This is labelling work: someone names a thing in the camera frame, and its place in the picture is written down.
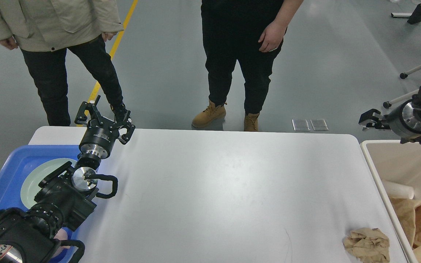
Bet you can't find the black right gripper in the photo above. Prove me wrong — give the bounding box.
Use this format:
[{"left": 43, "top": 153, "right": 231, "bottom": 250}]
[{"left": 358, "top": 100, "right": 421, "bottom": 145}]

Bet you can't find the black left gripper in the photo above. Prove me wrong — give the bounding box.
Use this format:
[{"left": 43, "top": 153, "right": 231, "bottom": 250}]
[{"left": 75, "top": 95, "right": 136, "bottom": 159}]

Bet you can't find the white paper cup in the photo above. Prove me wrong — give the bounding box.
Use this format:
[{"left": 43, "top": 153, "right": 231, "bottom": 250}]
[{"left": 381, "top": 180, "right": 414, "bottom": 199}]

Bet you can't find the green plate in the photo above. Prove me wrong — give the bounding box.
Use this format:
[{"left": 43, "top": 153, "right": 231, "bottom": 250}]
[{"left": 20, "top": 158, "right": 76, "bottom": 209}]

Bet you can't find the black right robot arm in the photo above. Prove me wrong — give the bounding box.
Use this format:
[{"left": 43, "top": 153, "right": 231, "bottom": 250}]
[{"left": 358, "top": 86, "right": 421, "bottom": 144}]

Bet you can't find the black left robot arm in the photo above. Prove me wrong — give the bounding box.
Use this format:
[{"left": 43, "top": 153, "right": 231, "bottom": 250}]
[{"left": 0, "top": 96, "right": 135, "bottom": 263}]

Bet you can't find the beige plastic bin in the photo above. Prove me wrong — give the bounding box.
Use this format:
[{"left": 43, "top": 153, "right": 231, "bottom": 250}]
[{"left": 360, "top": 140, "right": 421, "bottom": 263}]

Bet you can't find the right metal floor plate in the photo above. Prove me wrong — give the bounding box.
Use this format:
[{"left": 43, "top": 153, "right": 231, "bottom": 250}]
[{"left": 310, "top": 119, "right": 329, "bottom": 131}]

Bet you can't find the metal floor plate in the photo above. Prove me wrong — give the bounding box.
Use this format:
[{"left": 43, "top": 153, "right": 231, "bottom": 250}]
[
  {"left": 310, "top": 119, "right": 329, "bottom": 131},
  {"left": 291, "top": 119, "right": 310, "bottom": 132}
]

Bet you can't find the left metal floor plate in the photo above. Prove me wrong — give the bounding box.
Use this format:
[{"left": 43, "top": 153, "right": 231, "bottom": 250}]
[{"left": 291, "top": 119, "right": 310, "bottom": 132}]

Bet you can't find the person in black trousers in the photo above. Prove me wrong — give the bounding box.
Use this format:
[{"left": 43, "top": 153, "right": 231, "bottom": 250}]
[{"left": 0, "top": 0, "right": 130, "bottom": 126}]

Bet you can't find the crumpled brown paper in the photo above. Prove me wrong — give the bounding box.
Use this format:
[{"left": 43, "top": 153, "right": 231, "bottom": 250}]
[{"left": 343, "top": 228, "right": 390, "bottom": 263}]

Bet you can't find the blue plastic tray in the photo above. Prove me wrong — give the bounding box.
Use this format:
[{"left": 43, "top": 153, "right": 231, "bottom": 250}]
[{"left": 0, "top": 145, "right": 85, "bottom": 263}]

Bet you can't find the person in tan boots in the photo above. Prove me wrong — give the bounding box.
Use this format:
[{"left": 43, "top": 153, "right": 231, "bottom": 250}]
[{"left": 192, "top": 0, "right": 303, "bottom": 132}]

